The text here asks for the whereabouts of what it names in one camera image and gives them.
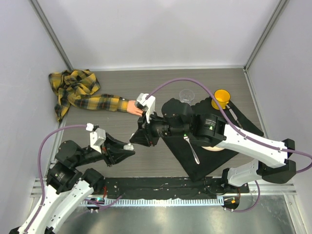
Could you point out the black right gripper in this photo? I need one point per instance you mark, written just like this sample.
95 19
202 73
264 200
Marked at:
145 135

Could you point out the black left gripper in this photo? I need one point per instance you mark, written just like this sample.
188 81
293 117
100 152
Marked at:
115 150

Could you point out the white nail polish bottle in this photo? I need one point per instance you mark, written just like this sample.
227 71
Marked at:
128 147

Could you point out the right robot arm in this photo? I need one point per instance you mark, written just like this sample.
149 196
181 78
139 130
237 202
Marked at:
202 141

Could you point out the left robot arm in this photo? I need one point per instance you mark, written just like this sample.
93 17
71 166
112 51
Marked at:
66 187

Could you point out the mannequin hand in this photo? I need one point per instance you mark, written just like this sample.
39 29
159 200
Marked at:
132 109

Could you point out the silver fork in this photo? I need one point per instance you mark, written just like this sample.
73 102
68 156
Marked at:
186 138

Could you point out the black scalloped placemat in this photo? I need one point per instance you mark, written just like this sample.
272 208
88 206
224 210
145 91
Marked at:
209 161

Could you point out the clear plastic cup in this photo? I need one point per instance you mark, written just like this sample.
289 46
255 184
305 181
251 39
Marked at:
186 96

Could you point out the yellow plaid shirt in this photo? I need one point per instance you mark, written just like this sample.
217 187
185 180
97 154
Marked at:
79 88

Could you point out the pink cream plate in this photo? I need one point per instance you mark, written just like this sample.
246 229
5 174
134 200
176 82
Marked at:
213 149

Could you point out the yellow mug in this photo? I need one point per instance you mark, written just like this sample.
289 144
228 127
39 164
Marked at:
223 97

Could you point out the silver knife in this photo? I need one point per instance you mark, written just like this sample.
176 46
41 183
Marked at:
234 116

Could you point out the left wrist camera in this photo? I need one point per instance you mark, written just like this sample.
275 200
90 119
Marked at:
97 137

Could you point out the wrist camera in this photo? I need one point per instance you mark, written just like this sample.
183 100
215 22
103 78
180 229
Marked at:
97 137
147 104

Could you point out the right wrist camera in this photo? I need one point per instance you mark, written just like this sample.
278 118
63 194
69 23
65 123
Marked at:
147 104

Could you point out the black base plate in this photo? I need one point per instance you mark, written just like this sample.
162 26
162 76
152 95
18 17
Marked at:
164 188

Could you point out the white cable duct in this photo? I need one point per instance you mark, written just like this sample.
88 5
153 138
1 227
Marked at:
169 203

